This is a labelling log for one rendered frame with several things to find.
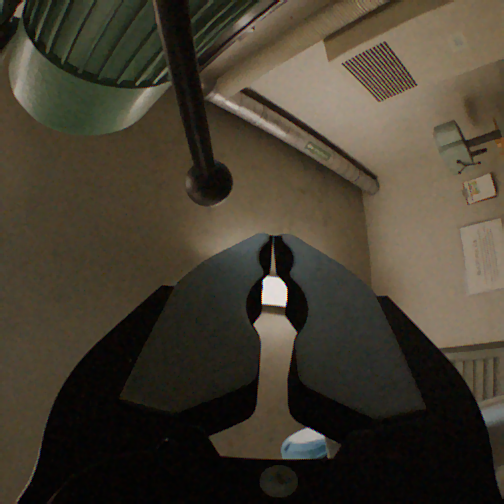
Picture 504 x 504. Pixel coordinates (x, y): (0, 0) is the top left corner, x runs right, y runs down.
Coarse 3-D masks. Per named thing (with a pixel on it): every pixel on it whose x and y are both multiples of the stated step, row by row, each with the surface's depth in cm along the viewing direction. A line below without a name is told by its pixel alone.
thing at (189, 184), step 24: (168, 0) 9; (168, 24) 10; (168, 48) 11; (192, 48) 12; (192, 72) 13; (192, 96) 14; (192, 120) 16; (192, 144) 18; (192, 168) 22; (216, 168) 22; (192, 192) 22; (216, 192) 22
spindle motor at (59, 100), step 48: (48, 0) 13; (96, 0) 13; (144, 0) 14; (192, 0) 15; (240, 0) 17; (48, 48) 16; (96, 48) 17; (144, 48) 17; (48, 96) 20; (96, 96) 21; (144, 96) 24
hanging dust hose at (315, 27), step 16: (336, 0) 122; (352, 0) 115; (368, 0) 112; (384, 0) 110; (320, 16) 130; (336, 16) 125; (352, 16) 124; (288, 32) 144; (304, 32) 139; (320, 32) 136; (272, 48) 154; (288, 48) 150; (304, 48) 151; (240, 64) 170; (256, 64) 164; (272, 64) 163; (224, 80) 181; (240, 80) 177
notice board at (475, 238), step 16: (480, 224) 236; (496, 224) 224; (464, 240) 246; (480, 240) 234; (496, 240) 222; (464, 256) 244; (480, 256) 232; (496, 256) 221; (480, 272) 230; (496, 272) 218; (480, 288) 228; (496, 288) 216
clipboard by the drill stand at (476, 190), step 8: (488, 176) 230; (464, 184) 252; (472, 184) 245; (480, 184) 238; (488, 184) 230; (464, 192) 251; (472, 192) 245; (480, 192) 238; (488, 192) 230; (472, 200) 244; (480, 200) 239
